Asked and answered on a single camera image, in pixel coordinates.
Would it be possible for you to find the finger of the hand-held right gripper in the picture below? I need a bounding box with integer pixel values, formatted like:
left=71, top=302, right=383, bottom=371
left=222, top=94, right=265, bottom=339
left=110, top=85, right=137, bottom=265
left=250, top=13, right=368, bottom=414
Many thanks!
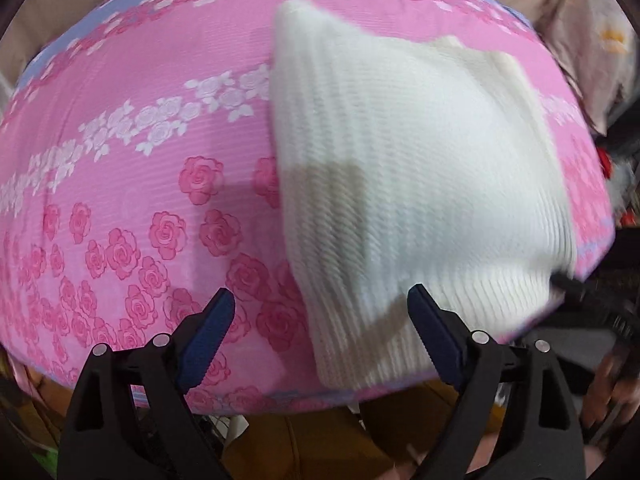
left=547, top=267, right=640, bottom=333

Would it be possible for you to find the red patterned cloth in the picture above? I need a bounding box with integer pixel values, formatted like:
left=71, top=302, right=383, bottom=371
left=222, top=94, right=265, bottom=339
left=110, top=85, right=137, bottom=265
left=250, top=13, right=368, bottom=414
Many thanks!
left=597, top=145, right=640, bottom=231

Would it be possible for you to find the beige floral quilt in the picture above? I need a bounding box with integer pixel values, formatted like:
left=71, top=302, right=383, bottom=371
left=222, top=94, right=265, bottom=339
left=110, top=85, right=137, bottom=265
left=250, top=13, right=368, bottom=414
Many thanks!
left=450, top=0, right=640, bottom=136

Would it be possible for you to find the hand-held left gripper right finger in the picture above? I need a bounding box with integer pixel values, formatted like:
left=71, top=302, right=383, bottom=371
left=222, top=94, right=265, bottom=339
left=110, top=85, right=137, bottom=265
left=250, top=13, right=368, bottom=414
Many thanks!
left=406, top=284, right=586, bottom=480

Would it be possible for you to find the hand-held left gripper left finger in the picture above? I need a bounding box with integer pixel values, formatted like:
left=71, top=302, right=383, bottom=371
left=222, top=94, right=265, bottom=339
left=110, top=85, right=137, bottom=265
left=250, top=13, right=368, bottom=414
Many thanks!
left=57, top=287, right=236, bottom=480

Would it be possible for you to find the person's right hand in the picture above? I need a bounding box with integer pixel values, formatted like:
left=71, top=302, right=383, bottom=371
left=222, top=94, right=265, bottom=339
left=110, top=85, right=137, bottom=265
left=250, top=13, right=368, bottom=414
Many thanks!
left=592, top=345, right=640, bottom=441

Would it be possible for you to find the pink floral blanket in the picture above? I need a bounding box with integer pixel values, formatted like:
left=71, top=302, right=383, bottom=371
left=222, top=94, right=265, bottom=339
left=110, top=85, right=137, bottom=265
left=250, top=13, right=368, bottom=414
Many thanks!
left=0, top=0, right=618, bottom=416

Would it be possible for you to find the white red black knit sweater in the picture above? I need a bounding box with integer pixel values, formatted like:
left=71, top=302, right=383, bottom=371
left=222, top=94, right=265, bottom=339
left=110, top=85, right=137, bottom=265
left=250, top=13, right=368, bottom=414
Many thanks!
left=270, top=0, right=578, bottom=391

